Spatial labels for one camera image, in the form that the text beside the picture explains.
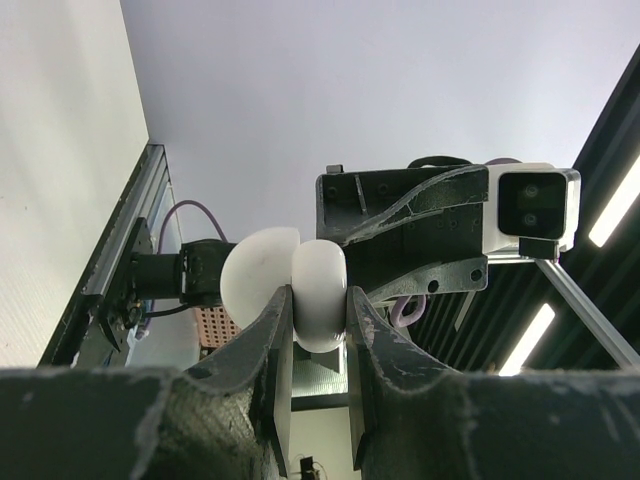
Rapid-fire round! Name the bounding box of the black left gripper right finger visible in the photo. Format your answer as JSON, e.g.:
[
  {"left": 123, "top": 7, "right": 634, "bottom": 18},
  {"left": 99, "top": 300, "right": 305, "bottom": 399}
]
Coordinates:
[{"left": 346, "top": 287, "right": 639, "bottom": 479}]

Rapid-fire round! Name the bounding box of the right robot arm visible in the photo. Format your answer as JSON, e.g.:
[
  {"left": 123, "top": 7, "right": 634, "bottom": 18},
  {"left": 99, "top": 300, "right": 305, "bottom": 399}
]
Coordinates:
[{"left": 132, "top": 163, "right": 489, "bottom": 307}]

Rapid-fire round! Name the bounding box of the white earbud charging case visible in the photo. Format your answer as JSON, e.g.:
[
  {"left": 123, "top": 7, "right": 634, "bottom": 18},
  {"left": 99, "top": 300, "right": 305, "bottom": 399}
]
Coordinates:
[{"left": 219, "top": 226, "right": 349, "bottom": 354}]

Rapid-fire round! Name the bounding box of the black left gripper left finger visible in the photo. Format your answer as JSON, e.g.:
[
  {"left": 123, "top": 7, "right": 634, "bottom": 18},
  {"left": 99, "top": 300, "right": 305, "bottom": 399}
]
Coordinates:
[{"left": 1, "top": 286, "right": 293, "bottom": 479}]

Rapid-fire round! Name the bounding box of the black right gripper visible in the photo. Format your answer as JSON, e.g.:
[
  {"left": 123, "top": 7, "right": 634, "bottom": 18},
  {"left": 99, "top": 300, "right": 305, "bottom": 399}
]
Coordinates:
[{"left": 316, "top": 165, "right": 489, "bottom": 300}]

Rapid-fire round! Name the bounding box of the aluminium frame rail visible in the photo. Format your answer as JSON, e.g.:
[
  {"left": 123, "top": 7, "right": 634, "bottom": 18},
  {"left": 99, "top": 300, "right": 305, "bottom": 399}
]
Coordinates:
[{"left": 38, "top": 144, "right": 169, "bottom": 368}]

